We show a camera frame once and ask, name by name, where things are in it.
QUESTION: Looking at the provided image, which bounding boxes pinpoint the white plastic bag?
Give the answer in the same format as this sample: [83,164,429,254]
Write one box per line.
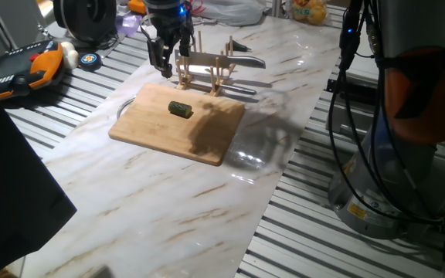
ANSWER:
[189,0,268,27]

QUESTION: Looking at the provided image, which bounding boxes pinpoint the bag of yellow fruit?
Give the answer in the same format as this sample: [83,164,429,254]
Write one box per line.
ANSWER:
[287,0,330,27]

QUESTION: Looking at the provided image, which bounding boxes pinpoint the white marble pattern mat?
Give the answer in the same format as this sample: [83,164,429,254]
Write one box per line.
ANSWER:
[8,15,343,278]

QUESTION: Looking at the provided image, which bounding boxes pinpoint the steel cleaver knife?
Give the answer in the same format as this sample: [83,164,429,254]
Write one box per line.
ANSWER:
[175,49,267,77]

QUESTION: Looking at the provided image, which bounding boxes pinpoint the wooden cutting board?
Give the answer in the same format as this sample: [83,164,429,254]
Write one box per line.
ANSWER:
[108,83,246,167]

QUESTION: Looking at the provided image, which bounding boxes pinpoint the wooden peg knife rack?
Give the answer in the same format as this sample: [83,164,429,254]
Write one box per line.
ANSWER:
[175,30,236,97]

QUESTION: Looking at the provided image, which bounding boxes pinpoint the purple plastic wrapper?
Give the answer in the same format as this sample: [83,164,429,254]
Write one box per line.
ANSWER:
[114,13,143,38]

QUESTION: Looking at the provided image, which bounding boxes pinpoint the steel kitchen knife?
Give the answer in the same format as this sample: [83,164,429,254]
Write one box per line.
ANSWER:
[185,79,257,97]

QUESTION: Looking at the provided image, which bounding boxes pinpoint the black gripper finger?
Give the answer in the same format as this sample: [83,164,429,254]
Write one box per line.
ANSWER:
[178,26,193,58]
[159,42,174,79]

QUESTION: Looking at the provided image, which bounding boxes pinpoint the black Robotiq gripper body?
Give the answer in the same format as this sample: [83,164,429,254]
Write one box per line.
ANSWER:
[144,0,195,59]

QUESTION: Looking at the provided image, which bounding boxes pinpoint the dark handled small tool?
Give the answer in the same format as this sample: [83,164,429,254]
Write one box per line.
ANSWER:
[232,39,253,53]

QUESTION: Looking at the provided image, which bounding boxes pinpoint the small white rounded object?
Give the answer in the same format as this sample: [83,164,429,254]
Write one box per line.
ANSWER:
[59,41,80,70]

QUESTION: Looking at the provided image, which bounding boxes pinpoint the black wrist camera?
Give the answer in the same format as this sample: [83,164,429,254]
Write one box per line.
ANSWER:
[146,36,166,67]

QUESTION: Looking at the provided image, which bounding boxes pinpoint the black orange teach pendant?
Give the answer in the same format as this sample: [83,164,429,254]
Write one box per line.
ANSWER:
[0,39,66,102]

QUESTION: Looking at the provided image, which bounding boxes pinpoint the green cucumber piece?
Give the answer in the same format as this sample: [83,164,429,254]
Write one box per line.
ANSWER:
[168,100,193,119]

